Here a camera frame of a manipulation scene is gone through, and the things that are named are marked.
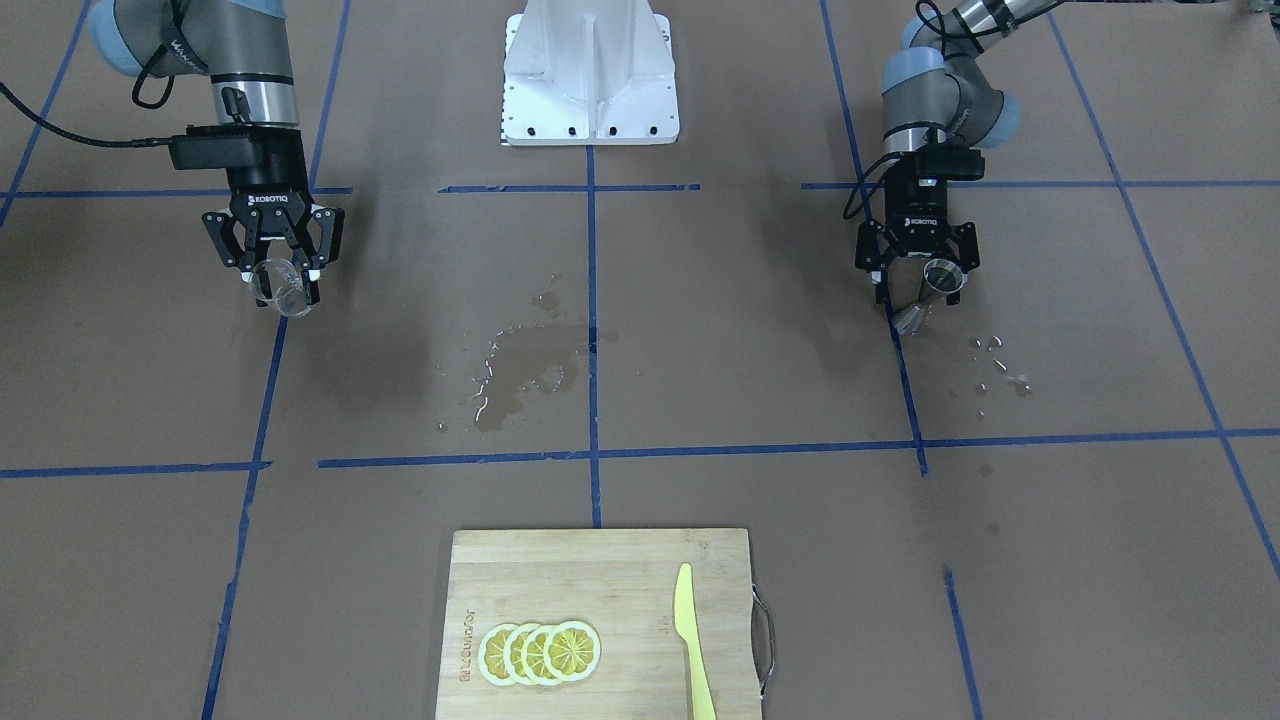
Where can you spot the steel jigger cup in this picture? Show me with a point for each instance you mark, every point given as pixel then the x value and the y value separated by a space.
pixel 930 290

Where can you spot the clear glass measuring cup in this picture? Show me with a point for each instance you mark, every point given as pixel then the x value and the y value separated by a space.
pixel 275 283

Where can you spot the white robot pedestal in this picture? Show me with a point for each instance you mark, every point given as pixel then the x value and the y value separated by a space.
pixel 579 73

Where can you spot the lemon slice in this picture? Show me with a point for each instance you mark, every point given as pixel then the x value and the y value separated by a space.
pixel 493 662
pixel 533 662
pixel 513 654
pixel 572 651

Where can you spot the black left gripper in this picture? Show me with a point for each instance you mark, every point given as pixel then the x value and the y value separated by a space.
pixel 918 207

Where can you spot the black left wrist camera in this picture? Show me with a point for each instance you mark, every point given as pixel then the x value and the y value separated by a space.
pixel 937 163

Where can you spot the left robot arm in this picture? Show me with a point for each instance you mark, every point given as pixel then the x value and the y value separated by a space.
pixel 940 113

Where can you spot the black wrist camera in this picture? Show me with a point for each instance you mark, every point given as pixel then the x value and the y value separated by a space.
pixel 236 147
pixel 937 163

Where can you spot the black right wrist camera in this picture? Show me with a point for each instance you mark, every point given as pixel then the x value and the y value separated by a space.
pixel 236 147

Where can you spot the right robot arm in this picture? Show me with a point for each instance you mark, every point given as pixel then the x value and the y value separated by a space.
pixel 240 46

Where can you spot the yellow plastic knife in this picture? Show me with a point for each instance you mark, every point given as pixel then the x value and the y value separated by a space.
pixel 686 626

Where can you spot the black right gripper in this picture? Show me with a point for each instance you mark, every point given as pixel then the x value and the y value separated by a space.
pixel 272 183

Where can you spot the lemon slice nearest front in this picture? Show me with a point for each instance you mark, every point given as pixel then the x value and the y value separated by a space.
pixel 572 651

